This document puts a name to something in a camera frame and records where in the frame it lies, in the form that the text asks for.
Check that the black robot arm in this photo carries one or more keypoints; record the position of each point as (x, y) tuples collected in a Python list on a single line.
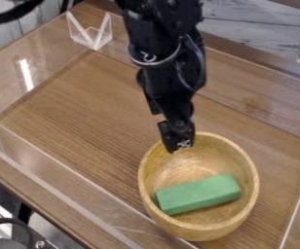
[(168, 17)]

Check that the clear acrylic corner bracket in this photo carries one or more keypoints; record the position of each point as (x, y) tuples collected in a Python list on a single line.
[(91, 37)]

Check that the green rectangular block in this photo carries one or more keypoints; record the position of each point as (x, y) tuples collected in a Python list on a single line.
[(198, 194)]

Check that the brown wooden bowl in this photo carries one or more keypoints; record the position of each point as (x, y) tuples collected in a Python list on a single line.
[(212, 156)]

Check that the clear acrylic front wall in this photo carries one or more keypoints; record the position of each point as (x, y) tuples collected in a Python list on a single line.
[(87, 212)]

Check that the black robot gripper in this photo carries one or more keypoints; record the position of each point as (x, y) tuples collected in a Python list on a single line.
[(171, 74)]

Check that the black metal table leg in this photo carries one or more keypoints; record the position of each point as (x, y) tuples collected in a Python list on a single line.
[(21, 214)]

